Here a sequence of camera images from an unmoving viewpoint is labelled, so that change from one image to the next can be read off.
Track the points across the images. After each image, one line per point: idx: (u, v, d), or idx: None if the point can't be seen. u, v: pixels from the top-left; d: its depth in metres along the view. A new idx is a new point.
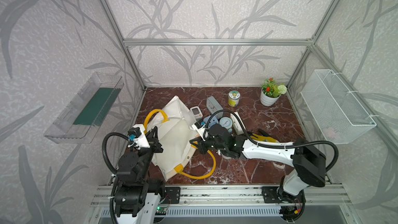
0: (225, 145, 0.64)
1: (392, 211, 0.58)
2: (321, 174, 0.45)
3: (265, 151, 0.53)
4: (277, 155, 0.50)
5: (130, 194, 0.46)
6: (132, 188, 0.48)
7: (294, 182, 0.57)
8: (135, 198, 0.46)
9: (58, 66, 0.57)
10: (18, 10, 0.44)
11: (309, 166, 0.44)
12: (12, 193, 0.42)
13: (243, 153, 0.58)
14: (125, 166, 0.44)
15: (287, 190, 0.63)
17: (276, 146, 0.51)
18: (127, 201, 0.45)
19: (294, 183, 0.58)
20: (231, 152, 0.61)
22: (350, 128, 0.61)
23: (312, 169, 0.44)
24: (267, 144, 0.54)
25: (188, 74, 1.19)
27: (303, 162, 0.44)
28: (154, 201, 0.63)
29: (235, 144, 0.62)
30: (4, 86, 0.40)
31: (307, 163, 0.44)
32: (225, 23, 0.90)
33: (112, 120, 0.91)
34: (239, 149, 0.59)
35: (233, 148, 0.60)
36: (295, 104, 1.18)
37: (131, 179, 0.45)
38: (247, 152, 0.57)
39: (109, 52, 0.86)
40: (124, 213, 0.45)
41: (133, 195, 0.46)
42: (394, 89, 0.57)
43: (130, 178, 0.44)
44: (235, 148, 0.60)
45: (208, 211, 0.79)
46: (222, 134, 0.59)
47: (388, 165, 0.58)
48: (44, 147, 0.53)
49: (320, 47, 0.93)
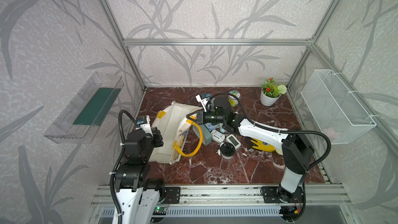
0: (225, 118, 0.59)
1: (392, 211, 0.58)
2: (304, 162, 0.48)
3: (260, 131, 0.55)
4: (270, 138, 0.52)
5: (132, 169, 0.47)
6: (133, 166, 0.48)
7: (286, 174, 0.59)
8: (136, 175, 0.46)
9: (58, 66, 0.57)
10: (18, 10, 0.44)
11: (297, 153, 0.47)
12: (12, 193, 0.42)
13: (239, 129, 0.62)
14: (132, 137, 0.49)
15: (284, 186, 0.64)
17: (271, 128, 0.54)
18: (128, 177, 0.46)
19: (287, 177, 0.60)
20: (228, 126, 0.64)
22: (350, 128, 0.61)
23: (298, 157, 0.47)
24: (264, 125, 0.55)
25: (188, 74, 1.19)
27: (293, 149, 0.47)
28: (154, 196, 0.62)
29: (233, 120, 0.65)
30: (4, 86, 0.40)
31: (296, 151, 0.47)
32: (225, 23, 0.90)
33: (112, 120, 0.91)
34: (236, 124, 0.62)
35: (231, 123, 0.64)
36: (295, 104, 1.18)
37: (135, 154, 0.49)
38: (243, 129, 0.60)
39: (109, 52, 0.86)
40: (123, 188, 0.45)
41: (134, 172, 0.46)
42: (394, 89, 0.57)
43: (135, 150, 0.48)
44: (232, 122, 0.64)
45: (208, 211, 0.79)
46: (225, 107, 0.61)
47: (388, 165, 0.58)
48: (44, 147, 0.53)
49: (320, 47, 0.94)
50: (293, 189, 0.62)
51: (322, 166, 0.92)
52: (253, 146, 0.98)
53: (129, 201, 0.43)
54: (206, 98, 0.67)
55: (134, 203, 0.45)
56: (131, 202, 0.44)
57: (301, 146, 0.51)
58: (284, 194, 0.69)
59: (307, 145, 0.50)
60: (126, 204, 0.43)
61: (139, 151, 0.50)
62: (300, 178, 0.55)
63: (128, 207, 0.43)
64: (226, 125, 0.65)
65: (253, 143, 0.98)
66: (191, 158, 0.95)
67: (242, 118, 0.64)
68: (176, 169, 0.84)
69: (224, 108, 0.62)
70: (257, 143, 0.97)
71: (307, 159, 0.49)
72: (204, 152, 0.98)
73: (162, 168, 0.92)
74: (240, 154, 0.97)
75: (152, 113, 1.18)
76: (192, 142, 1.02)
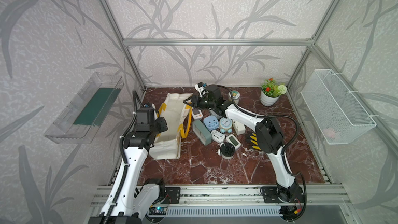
0: (214, 101, 0.79)
1: (392, 211, 0.58)
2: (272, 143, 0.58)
3: (242, 115, 0.65)
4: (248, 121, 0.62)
5: (140, 134, 0.52)
6: (141, 132, 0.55)
7: (274, 166, 0.64)
8: (142, 139, 0.51)
9: (58, 66, 0.57)
10: (18, 10, 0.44)
11: (266, 135, 0.57)
12: (12, 194, 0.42)
13: (226, 111, 0.71)
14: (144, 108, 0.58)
15: (280, 181, 0.66)
17: (251, 113, 0.64)
18: (135, 140, 0.51)
19: (276, 169, 0.64)
20: (216, 109, 0.74)
22: (350, 129, 0.61)
23: (267, 138, 0.56)
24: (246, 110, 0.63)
25: (188, 74, 1.19)
27: (263, 130, 0.56)
28: (154, 187, 0.63)
29: (222, 103, 0.75)
30: (4, 86, 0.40)
31: (266, 133, 0.56)
32: (225, 23, 0.90)
33: (113, 119, 0.91)
34: (223, 108, 0.72)
35: (221, 106, 0.73)
36: (295, 104, 1.18)
37: (144, 123, 0.56)
38: (228, 112, 0.70)
39: (109, 51, 0.86)
40: (131, 146, 0.49)
41: (141, 137, 0.51)
42: (394, 89, 0.57)
43: (145, 118, 0.56)
44: (221, 106, 0.73)
45: (208, 211, 0.79)
46: (214, 92, 0.73)
47: (388, 165, 0.58)
48: (44, 147, 0.53)
49: (320, 47, 0.93)
50: (286, 183, 0.64)
51: (322, 166, 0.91)
52: (253, 146, 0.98)
53: (136, 156, 0.47)
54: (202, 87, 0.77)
55: (139, 160, 0.48)
56: (137, 157, 0.47)
57: (272, 131, 0.61)
58: (284, 193, 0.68)
59: (278, 131, 0.59)
60: (132, 159, 0.47)
61: (148, 120, 0.58)
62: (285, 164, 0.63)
63: (134, 161, 0.47)
64: (215, 108, 0.75)
65: (253, 143, 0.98)
66: (191, 158, 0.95)
67: (230, 103, 0.73)
68: (176, 169, 0.84)
69: (213, 93, 0.74)
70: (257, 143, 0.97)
71: (275, 141, 0.58)
72: (204, 152, 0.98)
73: (162, 168, 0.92)
74: (240, 154, 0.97)
75: None
76: (192, 142, 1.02)
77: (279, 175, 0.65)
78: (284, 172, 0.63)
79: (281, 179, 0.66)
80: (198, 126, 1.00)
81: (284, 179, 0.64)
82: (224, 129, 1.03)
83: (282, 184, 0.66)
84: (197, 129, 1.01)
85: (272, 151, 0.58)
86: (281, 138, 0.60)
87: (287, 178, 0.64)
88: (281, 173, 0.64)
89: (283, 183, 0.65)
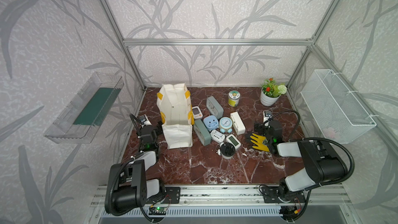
0: (271, 138, 0.77)
1: (392, 211, 0.58)
2: (319, 160, 0.48)
3: (287, 143, 0.63)
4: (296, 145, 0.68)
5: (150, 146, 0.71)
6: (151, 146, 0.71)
7: (300, 172, 0.57)
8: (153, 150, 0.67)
9: (58, 66, 0.57)
10: (18, 10, 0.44)
11: (310, 151, 0.49)
12: (12, 193, 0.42)
13: (277, 146, 0.70)
14: (145, 130, 0.69)
15: (287, 181, 0.65)
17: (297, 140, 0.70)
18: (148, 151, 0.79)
19: (296, 175, 0.60)
20: (271, 146, 0.74)
22: (350, 129, 0.61)
23: (311, 154, 0.49)
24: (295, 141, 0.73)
25: (188, 74, 1.19)
27: (307, 148, 0.50)
28: (155, 182, 0.64)
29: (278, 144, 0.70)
30: (4, 86, 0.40)
31: (310, 149, 0.50)
32: (225, 23, 0.90)
33: (113, 120, 0.91)
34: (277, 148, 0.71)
35: (275, 146, 0.71)
36: (295, 104, 1.18)
37: (150, 140, 0.68)
38: (280, 148, 0.68)
39: (109, 52, 0.88)
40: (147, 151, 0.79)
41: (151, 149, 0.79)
42: (394, 89, 0.57)
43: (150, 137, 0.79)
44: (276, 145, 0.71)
45: (208, 211, 0.79)
46: (276, 128, 0.72)
47: (388, 165, 0.58)
48: (44, 147, 0.53)
49: (320, 47, 0.94)
50: (293, 187, 0.63)
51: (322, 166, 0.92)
52: (253, 146, 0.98)
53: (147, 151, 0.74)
54: (267, 116, 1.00)
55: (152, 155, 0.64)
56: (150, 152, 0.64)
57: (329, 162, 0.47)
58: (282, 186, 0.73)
59: (332, 156, 0.48)
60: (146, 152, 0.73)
61: (153, 137, 0.71)
62: (309, 184, 0.55)
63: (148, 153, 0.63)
64: (271, 145, 0.74)
65: (253, 143, 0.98)
66: (191, 158, 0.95)
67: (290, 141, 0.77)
68: (176, 169, 0.84)
69: (275, 129, 0.73)
70: (257, 143, 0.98)
71: (324, 160, 0.48)
72: (204, 152, 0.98)
73: (162, 168, 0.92)
74: (240, 154, 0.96)
75: (152, 113, 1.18)
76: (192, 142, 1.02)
77: (294, 178, 0.61)
78: (302, 185, 0.57)
79: (293, 185, 0.62)
80: (198, 125, 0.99)
81: (297, 188, 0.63)
82: (224, 129, 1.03)
83: (291, 187, 0.63)
84: (197, 129, 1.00)
85: (323, 180, 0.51)
86: (337, 165, 0.46)
87: (296, 187, 0.61)
88: (298, 184, 0.59)
89: (292, 186, 0.63)
